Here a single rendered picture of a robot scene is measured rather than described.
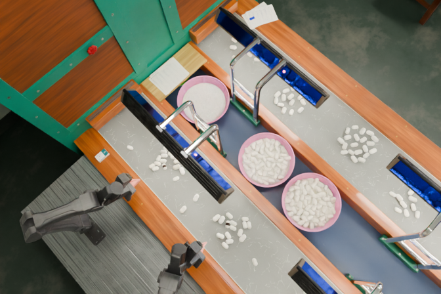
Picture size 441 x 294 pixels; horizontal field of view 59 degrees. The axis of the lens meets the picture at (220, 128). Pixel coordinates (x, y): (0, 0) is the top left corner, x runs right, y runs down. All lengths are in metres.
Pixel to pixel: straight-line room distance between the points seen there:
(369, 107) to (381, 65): 1.07
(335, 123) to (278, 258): 0.70
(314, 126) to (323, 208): 0.40
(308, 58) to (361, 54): 1.03
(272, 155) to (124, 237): 0.81
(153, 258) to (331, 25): 2.11
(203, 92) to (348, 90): 0.73
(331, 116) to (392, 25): 1.42
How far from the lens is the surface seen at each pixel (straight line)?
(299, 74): 1.65
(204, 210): 1.85
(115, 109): 1.97
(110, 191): 1.62
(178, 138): 1.57
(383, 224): 1.91
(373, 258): 1.98
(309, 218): 1.86
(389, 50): 3.15
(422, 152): 2.04
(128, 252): 1.98
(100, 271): 2.01
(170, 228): 1.84
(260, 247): 1.83
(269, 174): 1.87
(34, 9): 1.44
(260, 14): 2.21
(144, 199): 1.88
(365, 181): 1.94
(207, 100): 2.00
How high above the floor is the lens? 2.57
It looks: 71 degrees down
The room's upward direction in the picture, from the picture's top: 11 degrees counter-clockwise
